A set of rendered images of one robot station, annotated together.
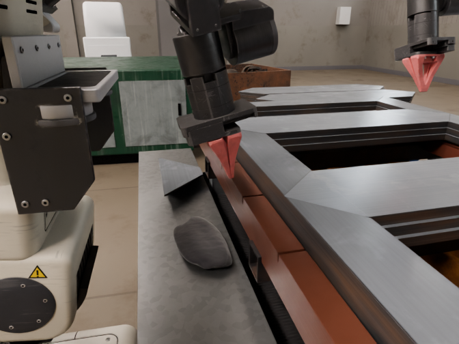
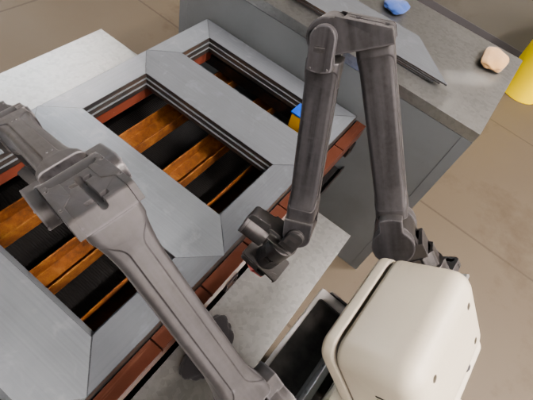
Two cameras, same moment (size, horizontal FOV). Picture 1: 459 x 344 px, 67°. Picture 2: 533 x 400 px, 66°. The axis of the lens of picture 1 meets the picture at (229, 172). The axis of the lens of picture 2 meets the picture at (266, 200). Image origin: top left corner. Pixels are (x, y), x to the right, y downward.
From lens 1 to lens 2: 1.18 m
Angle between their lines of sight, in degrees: 99
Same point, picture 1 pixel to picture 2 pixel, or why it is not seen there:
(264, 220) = (230, 268)
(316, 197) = (214, 240)
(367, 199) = (200, 219)
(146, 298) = (268, 340)
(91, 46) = not seen: outside the picture
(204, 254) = (225, 328)
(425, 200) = (183, 196)
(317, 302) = not seen: hidden behind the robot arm
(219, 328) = (258, 293)
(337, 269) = not seen: hidden behind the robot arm
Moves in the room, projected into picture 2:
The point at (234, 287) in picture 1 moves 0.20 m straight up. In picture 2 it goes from (229, 303) to (239, 276)
